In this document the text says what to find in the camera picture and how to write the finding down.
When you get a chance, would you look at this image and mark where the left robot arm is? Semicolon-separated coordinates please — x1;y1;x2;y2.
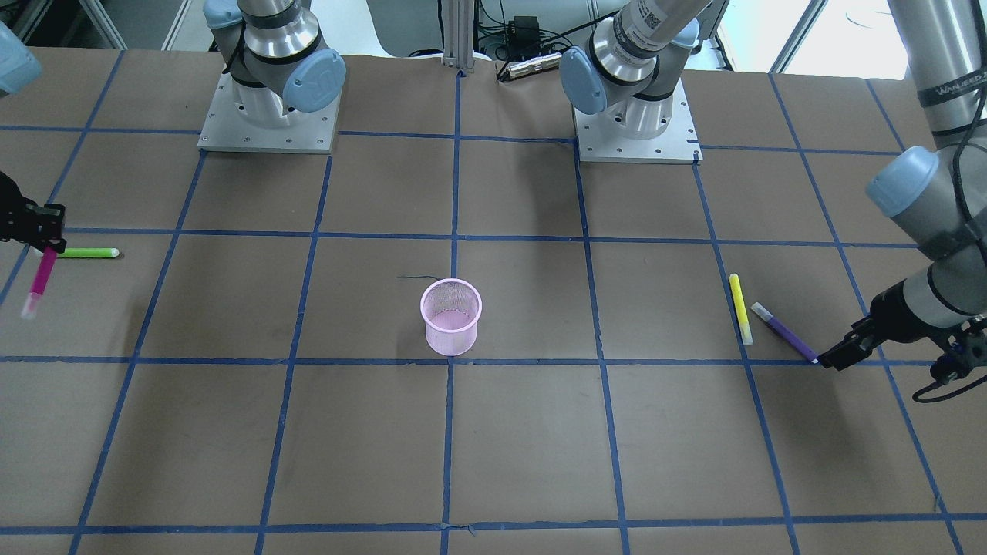
818;1;985;370

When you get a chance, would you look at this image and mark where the black cables bundle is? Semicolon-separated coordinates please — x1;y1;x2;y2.
478;0;610;82

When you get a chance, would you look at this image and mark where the purple pen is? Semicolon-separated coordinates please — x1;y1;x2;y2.
751;302;819;365

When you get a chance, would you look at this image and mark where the pink pen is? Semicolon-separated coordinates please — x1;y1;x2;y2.
20;247;59;320

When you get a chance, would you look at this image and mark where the yellow pen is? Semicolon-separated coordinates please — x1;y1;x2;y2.
727;273;754;345

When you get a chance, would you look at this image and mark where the aluminium frame post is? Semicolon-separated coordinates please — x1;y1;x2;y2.
440;0;477;76

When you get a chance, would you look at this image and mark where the pink mesh cup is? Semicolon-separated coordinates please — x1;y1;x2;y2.
419;278;483;356

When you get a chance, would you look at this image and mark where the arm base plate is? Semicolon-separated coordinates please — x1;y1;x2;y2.
197;74;342;155
572;80;704;164

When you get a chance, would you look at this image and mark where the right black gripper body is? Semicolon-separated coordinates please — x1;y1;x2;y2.
1;172;39;244

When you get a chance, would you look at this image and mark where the green pen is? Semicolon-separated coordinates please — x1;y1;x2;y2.
56;248;120;259

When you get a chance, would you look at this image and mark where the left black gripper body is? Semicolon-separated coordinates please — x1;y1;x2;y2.
848;281;934;356

